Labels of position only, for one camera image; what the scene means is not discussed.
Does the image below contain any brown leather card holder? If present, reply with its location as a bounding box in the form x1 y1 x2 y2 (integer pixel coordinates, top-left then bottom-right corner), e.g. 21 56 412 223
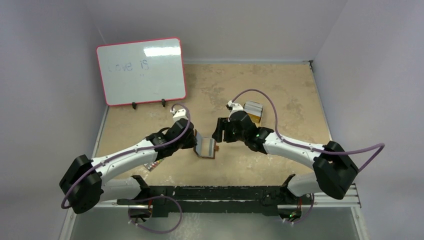
193 132 219 159

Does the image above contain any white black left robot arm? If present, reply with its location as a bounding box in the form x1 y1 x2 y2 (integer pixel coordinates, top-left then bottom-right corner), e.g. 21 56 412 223
59 118 197 214

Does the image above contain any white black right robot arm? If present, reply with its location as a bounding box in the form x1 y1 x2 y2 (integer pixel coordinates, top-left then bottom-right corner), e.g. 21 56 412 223
212 110 359 204

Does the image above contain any beige oval card tray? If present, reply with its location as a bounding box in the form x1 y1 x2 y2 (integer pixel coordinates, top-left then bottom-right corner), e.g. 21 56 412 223
249 111 264 127

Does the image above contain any pack of coloured markers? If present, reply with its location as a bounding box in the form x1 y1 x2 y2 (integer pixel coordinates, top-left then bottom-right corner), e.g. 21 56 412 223
144 159 165 172

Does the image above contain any pink framed whiteboard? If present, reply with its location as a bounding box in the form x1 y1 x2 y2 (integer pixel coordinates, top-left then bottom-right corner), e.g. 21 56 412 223
96 37 187 106

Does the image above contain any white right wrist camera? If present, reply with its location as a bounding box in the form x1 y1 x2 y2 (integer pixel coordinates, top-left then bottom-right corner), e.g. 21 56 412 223
226 100 244 113

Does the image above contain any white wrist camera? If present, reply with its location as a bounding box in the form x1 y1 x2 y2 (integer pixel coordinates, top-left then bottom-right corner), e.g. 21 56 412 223
170 108 189 123
226 100 244 113

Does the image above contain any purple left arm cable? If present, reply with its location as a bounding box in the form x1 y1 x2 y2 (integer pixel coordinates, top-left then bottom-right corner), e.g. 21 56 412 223
60 103 184 235

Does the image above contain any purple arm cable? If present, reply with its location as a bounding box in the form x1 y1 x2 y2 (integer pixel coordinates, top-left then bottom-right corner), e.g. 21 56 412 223
228 88 386 226
60 103 184 235

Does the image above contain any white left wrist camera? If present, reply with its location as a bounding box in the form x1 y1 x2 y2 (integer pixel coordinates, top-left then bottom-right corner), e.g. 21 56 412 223
170 108 189 123

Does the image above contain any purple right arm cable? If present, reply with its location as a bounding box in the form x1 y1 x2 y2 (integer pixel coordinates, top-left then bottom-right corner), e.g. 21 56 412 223
228 88 386 226

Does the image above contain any aluminium rail frame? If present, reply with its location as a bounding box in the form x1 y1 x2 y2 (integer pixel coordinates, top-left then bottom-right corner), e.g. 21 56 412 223
74 183 361 222

